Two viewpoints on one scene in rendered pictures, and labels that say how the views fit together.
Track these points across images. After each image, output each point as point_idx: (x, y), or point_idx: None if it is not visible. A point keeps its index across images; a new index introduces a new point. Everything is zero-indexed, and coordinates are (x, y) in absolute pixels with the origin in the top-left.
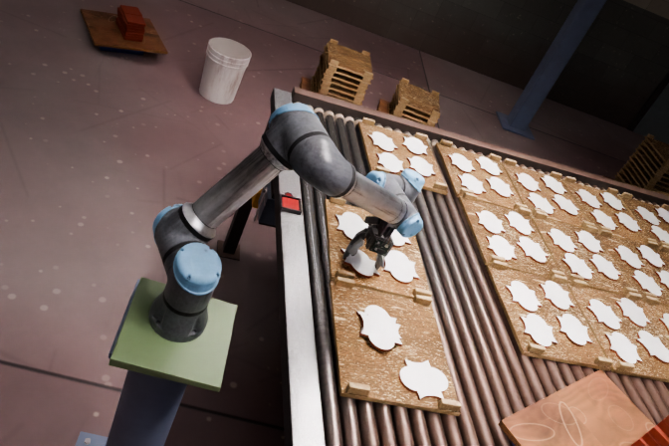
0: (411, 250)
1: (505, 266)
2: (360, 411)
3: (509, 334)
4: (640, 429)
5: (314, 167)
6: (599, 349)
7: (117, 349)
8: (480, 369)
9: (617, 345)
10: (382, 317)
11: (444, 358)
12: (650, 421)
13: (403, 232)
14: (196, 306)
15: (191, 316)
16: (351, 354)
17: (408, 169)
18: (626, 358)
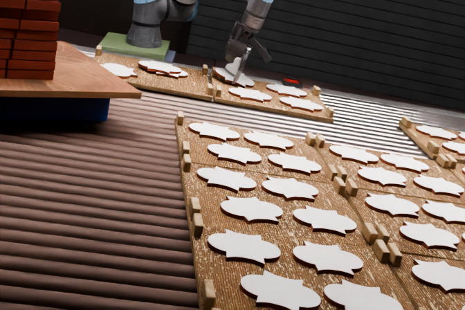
0: (284, 107)
1: (309, 138)
2: None
3: None
4: (64, 82)
5: None
6: (211, 162)
7: (114, 33)
8: (142, 99)
9: (225, 173)
10: (174, 69)
11: (144, 84)
12: (75, 90)
13: None
14: (133, 13)
15: (133, 23)
16: (131, 60)
17: None
18: (203, 171)
